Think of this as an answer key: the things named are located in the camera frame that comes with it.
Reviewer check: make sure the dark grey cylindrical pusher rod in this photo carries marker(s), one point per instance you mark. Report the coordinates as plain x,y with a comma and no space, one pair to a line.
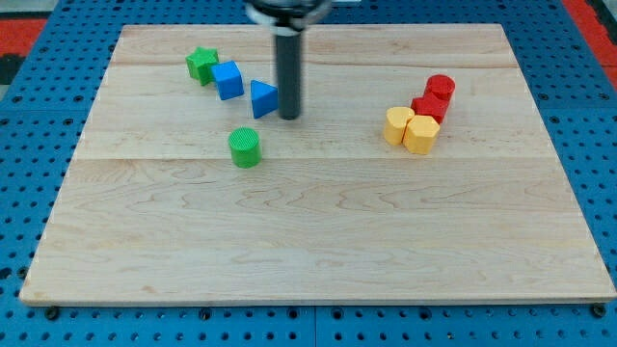
288,54

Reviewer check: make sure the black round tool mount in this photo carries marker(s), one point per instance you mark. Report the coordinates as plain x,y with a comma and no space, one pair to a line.
295,15

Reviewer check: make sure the green cylinder block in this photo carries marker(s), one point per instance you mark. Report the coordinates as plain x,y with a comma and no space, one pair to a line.
245,149

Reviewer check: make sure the yellow heart block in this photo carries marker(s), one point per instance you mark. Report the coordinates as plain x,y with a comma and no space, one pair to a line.
395,124

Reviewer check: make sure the blue triangle block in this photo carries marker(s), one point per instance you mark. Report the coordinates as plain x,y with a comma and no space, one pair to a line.
264,98

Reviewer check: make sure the blue cube block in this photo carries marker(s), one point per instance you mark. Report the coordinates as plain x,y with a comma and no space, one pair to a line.
228,80

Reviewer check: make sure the green star block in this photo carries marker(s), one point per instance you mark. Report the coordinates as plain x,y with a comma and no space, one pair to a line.
200,62

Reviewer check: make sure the red star block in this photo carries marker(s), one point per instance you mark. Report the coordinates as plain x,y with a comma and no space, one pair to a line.
430,105

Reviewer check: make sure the yellow hexagon block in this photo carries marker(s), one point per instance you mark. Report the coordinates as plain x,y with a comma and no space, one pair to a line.
421,134

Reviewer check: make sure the red cylinder block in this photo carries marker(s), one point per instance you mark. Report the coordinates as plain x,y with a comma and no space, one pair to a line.
441,86

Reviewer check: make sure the light wooden board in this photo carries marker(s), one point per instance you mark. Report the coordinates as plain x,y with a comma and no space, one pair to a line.
153,212

